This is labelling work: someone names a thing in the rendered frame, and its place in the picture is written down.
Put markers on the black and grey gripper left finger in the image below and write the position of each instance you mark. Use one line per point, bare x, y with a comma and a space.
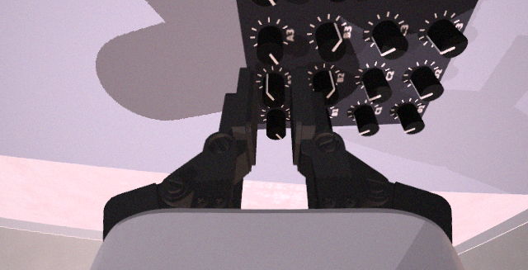
212, 179

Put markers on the black knob box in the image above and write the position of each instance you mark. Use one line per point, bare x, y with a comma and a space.
420, 36

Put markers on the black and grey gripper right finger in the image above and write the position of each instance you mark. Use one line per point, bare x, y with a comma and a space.
335, 178

